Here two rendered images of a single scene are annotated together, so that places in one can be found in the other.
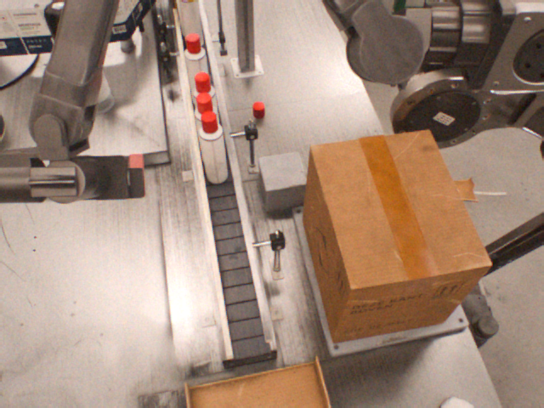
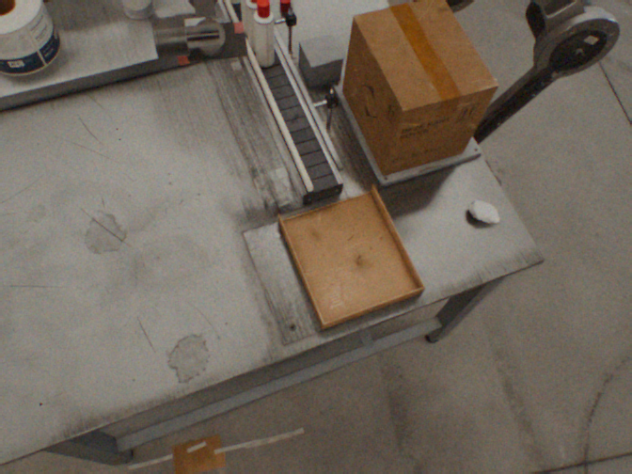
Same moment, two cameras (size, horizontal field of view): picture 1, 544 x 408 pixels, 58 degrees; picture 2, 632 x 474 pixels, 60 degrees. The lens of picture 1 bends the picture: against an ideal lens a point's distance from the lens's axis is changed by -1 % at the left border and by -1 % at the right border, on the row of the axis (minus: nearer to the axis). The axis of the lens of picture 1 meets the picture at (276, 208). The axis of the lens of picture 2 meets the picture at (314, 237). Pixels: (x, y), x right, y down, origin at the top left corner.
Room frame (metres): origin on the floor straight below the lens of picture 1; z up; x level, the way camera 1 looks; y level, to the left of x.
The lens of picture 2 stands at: (-0.40, 0.24, 2.07)
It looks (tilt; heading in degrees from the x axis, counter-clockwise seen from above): 64 degrees down; 345
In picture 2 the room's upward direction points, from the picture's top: 7 degrees clockwise
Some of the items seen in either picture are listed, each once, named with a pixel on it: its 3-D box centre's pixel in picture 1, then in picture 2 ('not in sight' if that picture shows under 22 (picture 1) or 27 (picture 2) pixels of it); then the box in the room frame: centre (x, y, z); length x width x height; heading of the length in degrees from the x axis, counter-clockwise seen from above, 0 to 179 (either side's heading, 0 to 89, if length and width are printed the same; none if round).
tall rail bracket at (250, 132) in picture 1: (242, 145); (283, 33); (0.78, 0.08, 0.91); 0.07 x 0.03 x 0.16; 103
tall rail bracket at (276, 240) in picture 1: (267, 253); (323, 113); (0.49, 0.02, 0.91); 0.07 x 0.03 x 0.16; 103
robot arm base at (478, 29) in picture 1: (456, 32); not in sight; (0.52, -0.22, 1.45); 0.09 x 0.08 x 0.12; 2
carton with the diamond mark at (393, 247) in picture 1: (380, 238); (411, 88); (0.49, -0.21, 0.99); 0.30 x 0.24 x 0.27; 11
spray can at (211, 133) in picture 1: (212, 148); (264, 33); (0.71, 0.14, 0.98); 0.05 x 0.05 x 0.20
